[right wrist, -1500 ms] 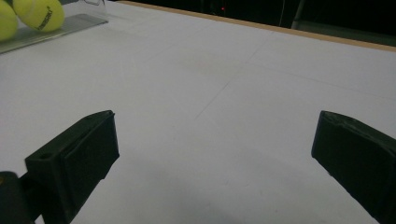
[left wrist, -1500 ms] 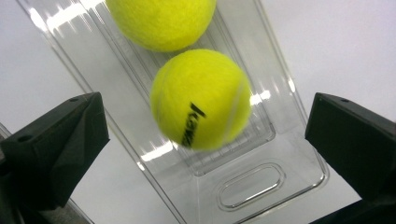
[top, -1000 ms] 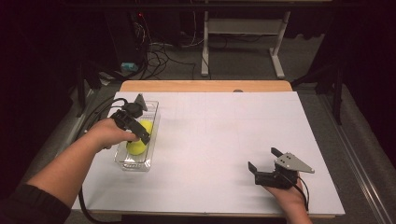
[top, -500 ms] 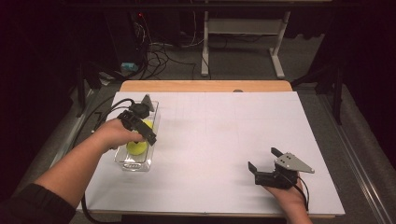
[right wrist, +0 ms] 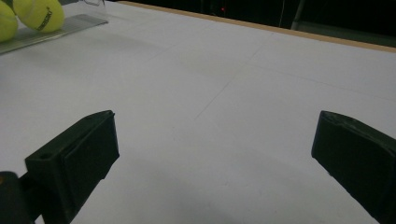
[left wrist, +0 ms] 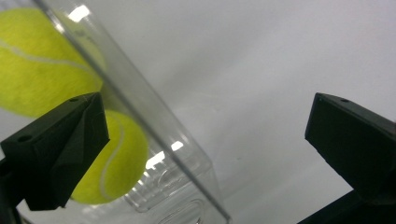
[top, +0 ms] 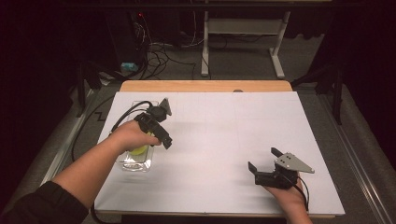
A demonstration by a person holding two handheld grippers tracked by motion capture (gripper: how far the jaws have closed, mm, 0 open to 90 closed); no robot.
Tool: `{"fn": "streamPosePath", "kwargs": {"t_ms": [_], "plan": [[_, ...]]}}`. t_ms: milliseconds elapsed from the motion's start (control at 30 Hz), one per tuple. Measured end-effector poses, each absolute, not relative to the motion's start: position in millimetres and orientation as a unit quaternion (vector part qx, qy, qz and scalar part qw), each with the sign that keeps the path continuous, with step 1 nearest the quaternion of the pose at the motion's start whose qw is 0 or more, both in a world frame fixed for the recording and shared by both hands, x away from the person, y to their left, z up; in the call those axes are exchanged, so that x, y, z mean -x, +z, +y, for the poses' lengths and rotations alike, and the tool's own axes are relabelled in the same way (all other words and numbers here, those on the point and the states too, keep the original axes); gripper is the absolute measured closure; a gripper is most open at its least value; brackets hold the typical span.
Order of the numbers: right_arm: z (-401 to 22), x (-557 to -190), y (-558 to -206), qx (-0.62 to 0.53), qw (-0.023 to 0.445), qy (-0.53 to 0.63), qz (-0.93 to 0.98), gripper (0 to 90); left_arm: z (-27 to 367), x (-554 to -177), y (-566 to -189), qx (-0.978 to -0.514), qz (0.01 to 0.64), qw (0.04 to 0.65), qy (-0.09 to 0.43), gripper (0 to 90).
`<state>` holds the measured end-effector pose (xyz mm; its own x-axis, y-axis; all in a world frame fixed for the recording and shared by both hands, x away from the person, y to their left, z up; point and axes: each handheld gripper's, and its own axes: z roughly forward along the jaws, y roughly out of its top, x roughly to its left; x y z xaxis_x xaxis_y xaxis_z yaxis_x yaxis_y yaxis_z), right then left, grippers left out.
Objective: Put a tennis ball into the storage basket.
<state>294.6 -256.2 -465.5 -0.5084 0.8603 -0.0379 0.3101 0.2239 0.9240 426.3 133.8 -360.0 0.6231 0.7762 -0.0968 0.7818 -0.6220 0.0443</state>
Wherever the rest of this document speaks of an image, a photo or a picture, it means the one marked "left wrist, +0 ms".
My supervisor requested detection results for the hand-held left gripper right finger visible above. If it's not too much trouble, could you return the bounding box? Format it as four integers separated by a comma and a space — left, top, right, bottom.
304, 91, 396, 196

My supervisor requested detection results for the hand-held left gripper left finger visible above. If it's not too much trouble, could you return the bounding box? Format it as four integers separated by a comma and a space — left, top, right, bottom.
0, 91, 110, 211

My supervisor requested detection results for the yellow tennis ball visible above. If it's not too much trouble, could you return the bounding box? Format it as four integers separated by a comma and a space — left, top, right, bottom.
70, 109, 149, 205
0, 7, 106, 119

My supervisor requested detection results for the clear plastic storage bin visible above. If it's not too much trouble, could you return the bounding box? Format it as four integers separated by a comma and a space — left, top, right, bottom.
0, 0, 232, 224

